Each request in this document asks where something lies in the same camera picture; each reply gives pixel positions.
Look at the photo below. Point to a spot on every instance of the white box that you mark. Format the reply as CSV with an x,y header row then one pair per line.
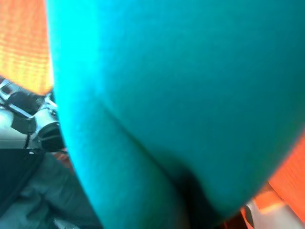
x,y
260,215

